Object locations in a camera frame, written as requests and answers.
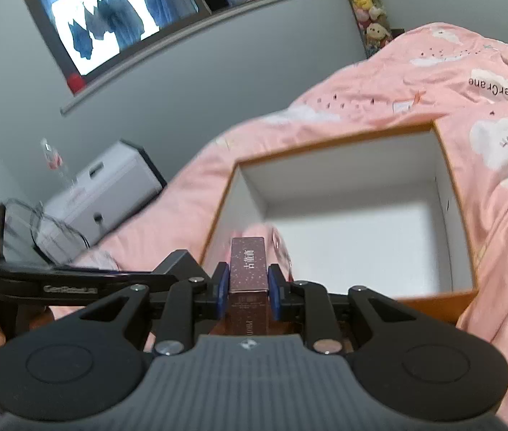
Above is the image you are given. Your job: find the clear plastic bottle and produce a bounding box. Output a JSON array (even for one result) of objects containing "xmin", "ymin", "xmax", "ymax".
[{"xmin": 39, "ymin": 137, "xmax": 75, "ymax": 191}]

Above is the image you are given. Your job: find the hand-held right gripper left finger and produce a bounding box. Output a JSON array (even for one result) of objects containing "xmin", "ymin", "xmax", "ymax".
[{"xmin": 78, "ymin": 261, "xmax": 230, "ymax": 356}]

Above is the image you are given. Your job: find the column of plush toys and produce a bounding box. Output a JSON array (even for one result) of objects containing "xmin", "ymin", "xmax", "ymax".
[{"xmin": 338, "ymin": 0, "xmax": 393, "ymax": 58}]

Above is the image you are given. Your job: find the sparkly mauve small box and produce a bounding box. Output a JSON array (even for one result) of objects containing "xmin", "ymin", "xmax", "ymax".
[{"xmin": 224, "ymin": 236, "xmax": 278, "ymax": 337}]

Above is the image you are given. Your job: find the pink dotted small box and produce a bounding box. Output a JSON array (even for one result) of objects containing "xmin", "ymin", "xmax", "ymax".
[{"xmin": 271, "ymin": 228, "xmax": 295, "ymax": 281}]

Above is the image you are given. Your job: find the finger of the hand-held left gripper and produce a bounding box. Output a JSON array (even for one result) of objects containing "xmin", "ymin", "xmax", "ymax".
[{"xmin": 151, "ymin": 249, "xmax": 213, "ymax": 289}]

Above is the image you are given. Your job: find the black cable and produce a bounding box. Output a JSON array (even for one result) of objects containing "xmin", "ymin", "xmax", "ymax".
[{"xmin": 4, "ymin": 196, "xmax": 95, "ymax": 267}]

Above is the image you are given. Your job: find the pink printed blanket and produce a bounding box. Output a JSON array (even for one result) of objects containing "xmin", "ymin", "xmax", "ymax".
[{"xmin": 49, "ymin": 22, "xmax": 508, "ymax": 418}]

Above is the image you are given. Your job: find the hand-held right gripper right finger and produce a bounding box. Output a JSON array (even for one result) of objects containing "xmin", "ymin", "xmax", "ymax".
[{"xmin": 267, "ymin": 263, "xmax": 418, "ymax": 354}]

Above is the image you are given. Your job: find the dark framed window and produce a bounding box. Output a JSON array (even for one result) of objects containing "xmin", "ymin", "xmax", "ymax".
[{"xmin": 9, "ymin": 0, "xmax": 325, "ymax": 117}]

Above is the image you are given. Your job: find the white storage cabinet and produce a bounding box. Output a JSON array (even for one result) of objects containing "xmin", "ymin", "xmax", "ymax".
[{"xmin": 44, "ymin": 140, "xmax": 168, "ymax": 247}]

